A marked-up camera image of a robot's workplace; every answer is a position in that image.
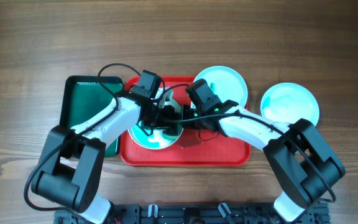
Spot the white plate tray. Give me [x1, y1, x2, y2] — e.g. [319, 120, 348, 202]
[128, 90, 184, 150]
[194, 66, 249, 107]

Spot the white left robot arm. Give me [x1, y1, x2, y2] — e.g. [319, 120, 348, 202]
[24, 90, 170, 223]

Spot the red plastic tray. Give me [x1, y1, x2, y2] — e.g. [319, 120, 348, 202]
[119, 75, 252, 167]

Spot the white plate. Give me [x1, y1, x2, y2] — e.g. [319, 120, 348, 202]
[260, 82, 320, 126]

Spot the dark green water tray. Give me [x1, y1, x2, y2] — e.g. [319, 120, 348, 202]
[59, 75, 124, 157]

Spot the white plate front tray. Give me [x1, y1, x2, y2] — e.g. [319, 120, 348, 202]
[128, 90, 184, 150]

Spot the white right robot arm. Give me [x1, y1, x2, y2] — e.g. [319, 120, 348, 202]
[181, 100, 346, 222]

